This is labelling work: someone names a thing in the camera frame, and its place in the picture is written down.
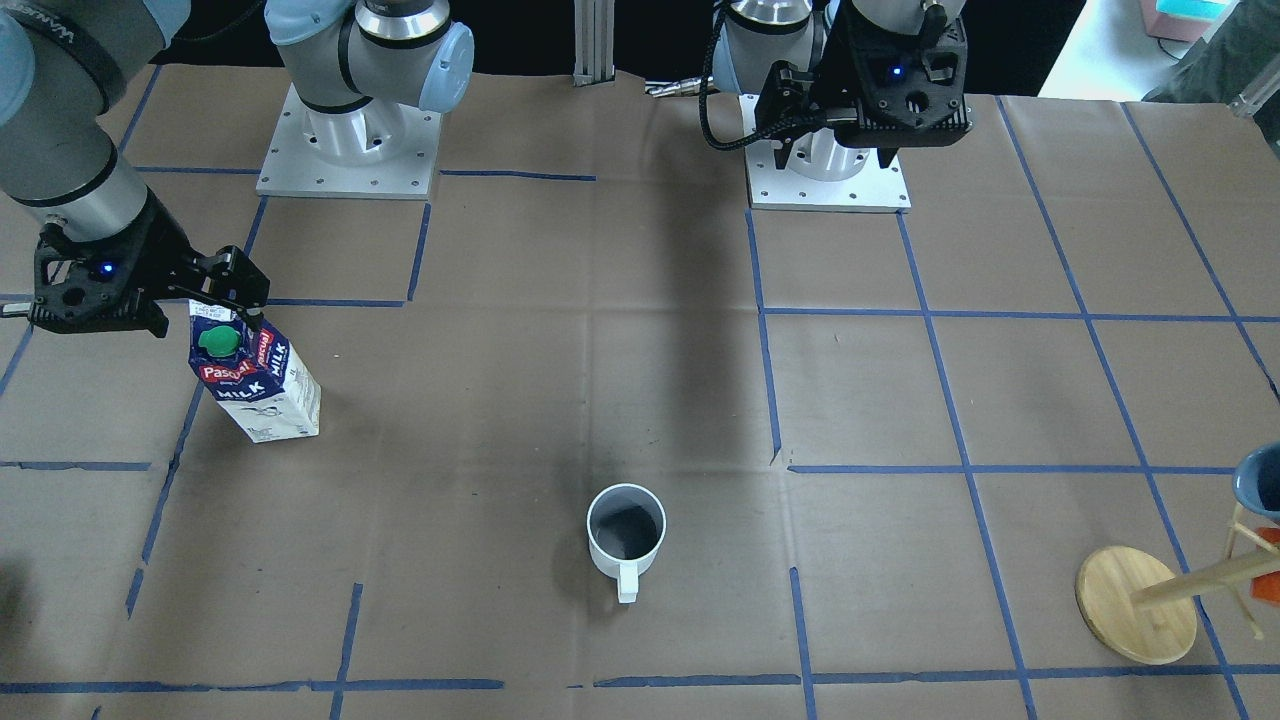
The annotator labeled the blue white milk carton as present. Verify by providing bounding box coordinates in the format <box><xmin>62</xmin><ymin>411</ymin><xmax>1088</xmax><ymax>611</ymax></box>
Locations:
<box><xmin>188</xmin><ymin>300</ymin><xmax>323</xmax><ymax>443</ymax></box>

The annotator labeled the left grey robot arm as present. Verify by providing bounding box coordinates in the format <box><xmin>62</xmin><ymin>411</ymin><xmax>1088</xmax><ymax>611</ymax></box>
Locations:
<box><xmin>698</xmin><ymin>1</ymin><xmax>972</xmax><ymax>168</ymax></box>

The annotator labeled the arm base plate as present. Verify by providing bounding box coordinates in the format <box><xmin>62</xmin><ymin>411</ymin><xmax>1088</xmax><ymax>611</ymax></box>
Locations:
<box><xmin>745</xmin><ymin>129</ymin><xmax>913</xmax><ymax>213</ymax></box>
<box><xmin>256</xmin><ymin>88</ymin><xmax>444</xmax><ymax>201</ymax></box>

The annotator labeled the aluminium frame post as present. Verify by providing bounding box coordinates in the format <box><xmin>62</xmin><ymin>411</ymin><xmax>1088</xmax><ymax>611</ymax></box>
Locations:
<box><xmin>572</xmin><ymin>0</ymin><xmax>616</xmax><ymax>87</ymax></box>

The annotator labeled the white grey mug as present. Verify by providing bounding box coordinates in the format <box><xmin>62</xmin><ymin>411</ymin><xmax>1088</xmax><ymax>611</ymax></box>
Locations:
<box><xmin>586</xmin><ymin>483</ymin><xmax>668</xmax><ymax>603</ymax></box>

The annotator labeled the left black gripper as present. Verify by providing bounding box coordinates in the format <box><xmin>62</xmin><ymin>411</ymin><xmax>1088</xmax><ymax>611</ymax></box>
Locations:
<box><xmin>754</xmin><ymin>1</ymin><xmax>973</xmax><ymax>170</ymax></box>

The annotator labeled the wooden mug tree stand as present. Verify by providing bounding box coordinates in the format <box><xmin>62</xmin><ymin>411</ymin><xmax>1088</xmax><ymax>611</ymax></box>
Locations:
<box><xmin>1075</xmin><ymin>503</ymin><xmax>1279</xmax><ymax>665</ymax></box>

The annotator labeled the blue mug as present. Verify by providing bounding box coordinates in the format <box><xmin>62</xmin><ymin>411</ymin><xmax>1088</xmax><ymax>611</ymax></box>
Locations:
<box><xmin>1231</xmin><ymin>441</ymin><xmax>1279</xmax><ymax>525</ymax></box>

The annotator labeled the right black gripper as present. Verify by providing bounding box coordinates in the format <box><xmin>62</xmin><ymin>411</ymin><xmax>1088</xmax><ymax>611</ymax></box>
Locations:
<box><xmin>28</xmin><ymin>192</ymin><xmax>270</xmax><ymax>340</ymax></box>

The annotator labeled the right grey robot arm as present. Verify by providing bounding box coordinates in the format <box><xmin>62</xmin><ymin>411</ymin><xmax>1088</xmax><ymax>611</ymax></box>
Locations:
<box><xmin>1</xmin><ymin>1</ymin><xmax>475</xmax><ymax>338</ymax></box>

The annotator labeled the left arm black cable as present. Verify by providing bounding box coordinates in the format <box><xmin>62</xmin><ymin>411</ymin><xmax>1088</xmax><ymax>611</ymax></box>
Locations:
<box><xmin>698</xmin><ymin>10</ymin><xmax>791</xmax><ymax>152</ymax></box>

